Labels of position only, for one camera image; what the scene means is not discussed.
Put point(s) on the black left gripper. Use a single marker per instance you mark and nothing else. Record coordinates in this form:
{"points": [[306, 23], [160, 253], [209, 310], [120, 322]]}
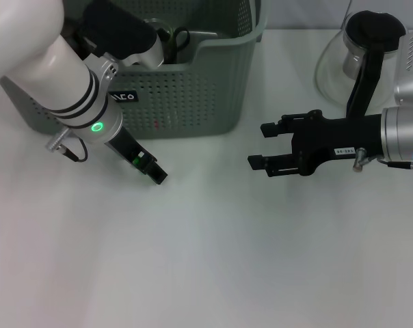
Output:
{"points": [[122, 145]]}

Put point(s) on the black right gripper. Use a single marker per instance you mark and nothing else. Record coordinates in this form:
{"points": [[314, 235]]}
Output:
{"points": [[329, 140]]}

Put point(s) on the green toy brick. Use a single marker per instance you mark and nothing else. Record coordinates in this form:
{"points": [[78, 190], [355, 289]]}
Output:
{"points": [[136, 160]]}

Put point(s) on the glass teacup with black sleeve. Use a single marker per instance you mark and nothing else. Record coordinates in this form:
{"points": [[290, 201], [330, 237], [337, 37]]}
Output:
{"points": [[174, 34]]}

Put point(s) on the grey perforated storage bin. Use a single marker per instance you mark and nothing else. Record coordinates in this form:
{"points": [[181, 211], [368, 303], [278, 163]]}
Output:
{"points": [[193, 102]]}

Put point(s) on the right gripper silver metal fitting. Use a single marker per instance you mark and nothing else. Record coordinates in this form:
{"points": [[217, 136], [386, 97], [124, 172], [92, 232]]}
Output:
{"points": [[358, 160]]}

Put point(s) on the gripper silver metal fitting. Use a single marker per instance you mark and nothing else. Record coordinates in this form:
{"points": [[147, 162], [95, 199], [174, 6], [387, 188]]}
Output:
{"points": [[56, 140], [358, 160]]}

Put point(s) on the left gripper silver metal fitting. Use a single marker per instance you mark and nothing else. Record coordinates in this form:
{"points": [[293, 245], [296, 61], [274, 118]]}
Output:
{"points": [[56, 140]]}

